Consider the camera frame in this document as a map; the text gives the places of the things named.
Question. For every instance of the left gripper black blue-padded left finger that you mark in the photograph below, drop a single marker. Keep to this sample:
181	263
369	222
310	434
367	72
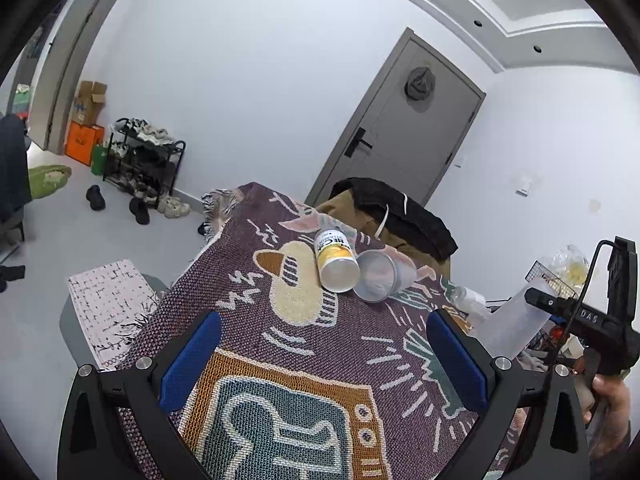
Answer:
93	445

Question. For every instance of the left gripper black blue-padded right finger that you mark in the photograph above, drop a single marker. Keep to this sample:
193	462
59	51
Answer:
552	443

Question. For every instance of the frosted plastic cup lying right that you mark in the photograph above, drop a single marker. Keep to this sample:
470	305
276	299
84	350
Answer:
510	329

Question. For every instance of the frosted plastic cup lying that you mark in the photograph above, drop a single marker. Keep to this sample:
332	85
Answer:
383	272
510	329

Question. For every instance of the frosted plastic cup lying left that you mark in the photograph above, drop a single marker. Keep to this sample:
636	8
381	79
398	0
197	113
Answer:
383	272

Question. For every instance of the white yellow paper cup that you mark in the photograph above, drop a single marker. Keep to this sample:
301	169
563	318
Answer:
338	268

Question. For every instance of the person's right hand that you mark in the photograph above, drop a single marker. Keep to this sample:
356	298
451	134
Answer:
607	421

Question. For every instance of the clear plastic bag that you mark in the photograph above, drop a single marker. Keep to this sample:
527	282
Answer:
569	264

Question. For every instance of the clear plastic water bottle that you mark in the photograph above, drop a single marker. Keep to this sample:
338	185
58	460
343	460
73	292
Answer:
464	299

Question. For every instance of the purple patterned woven blanket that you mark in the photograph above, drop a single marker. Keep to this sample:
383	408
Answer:
306	383

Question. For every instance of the black jacket on chair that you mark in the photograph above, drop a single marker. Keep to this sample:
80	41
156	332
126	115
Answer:
400	215

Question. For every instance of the green slipper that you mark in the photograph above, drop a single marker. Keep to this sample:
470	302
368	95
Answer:
47	179

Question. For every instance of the black shoe rack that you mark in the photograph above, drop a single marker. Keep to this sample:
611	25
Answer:
142	160

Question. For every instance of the grey door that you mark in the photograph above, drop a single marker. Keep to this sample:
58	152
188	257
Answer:
387	140

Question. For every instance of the brown chair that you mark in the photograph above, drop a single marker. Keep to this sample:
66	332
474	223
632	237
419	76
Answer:
342	207

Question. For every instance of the orange paper bag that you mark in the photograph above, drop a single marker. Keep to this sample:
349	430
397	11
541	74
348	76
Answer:
81	140

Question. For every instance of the grey hat on door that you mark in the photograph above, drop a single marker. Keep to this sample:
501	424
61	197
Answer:
419	88

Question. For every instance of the cardboard box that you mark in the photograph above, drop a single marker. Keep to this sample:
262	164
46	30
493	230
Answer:
89	101

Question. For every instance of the black wire basket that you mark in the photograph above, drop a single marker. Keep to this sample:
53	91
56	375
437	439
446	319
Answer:
561	287

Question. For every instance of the white wall switch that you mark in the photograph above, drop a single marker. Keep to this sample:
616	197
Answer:
524	186

